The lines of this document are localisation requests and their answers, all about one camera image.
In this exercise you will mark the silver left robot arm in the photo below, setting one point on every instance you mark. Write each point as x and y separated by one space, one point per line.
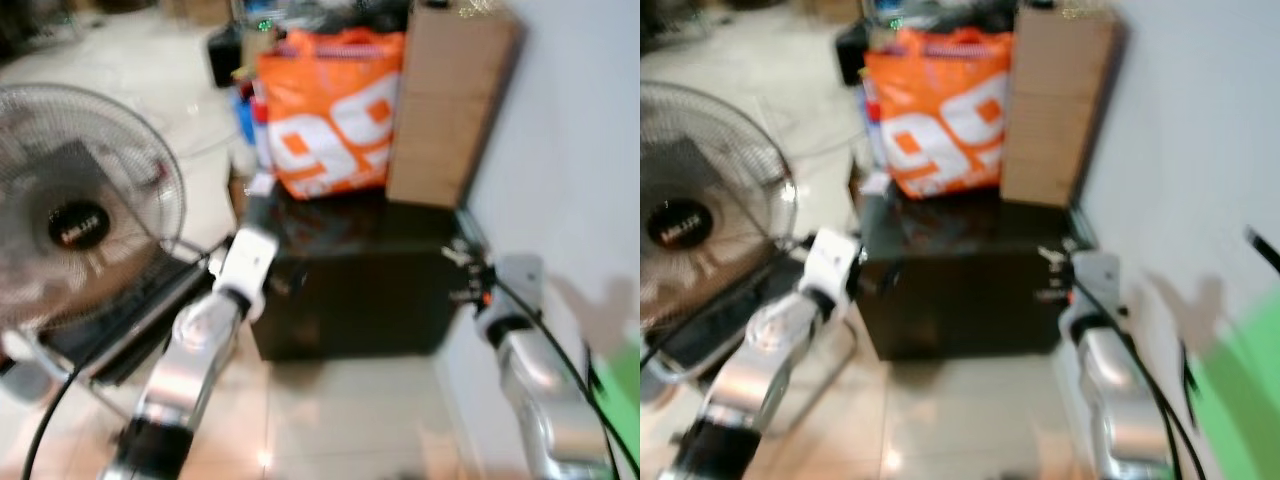
750 370
185 370

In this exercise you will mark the glossy black cabinet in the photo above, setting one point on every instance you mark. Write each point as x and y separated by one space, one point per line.
360 290
960 290

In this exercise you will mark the frayed black tape strip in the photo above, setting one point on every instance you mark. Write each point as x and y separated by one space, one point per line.
592 375
1188 380

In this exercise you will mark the tall closed cardboard box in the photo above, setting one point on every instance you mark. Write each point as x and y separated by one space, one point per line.
445 110
1060 110

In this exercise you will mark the green backdrop sheet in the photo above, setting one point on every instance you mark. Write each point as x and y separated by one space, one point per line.
625 390
1240 400

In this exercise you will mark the orange shopping bag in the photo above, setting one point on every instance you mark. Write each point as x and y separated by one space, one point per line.
330 120
935 120

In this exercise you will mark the small white paper slip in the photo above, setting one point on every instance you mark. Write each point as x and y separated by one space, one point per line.
258 185
873 183

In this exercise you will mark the grey standing fan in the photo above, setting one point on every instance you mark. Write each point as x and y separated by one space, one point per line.
700 210
75 200

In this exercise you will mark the blue plastic container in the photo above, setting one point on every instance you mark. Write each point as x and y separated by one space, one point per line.
872 110
250 120

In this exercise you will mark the black device with green light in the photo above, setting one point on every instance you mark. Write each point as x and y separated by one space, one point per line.
300 15
930 15

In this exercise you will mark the black box on floor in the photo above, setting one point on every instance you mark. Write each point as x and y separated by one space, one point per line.
852 50
225 55

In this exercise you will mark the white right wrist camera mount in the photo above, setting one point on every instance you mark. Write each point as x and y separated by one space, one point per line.
1095 285
515 285

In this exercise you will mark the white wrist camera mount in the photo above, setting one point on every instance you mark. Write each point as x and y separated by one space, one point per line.
1095 285
245 258
515 285
835 265

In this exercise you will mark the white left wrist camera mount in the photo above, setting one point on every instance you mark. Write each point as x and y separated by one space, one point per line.
245 258
835 265

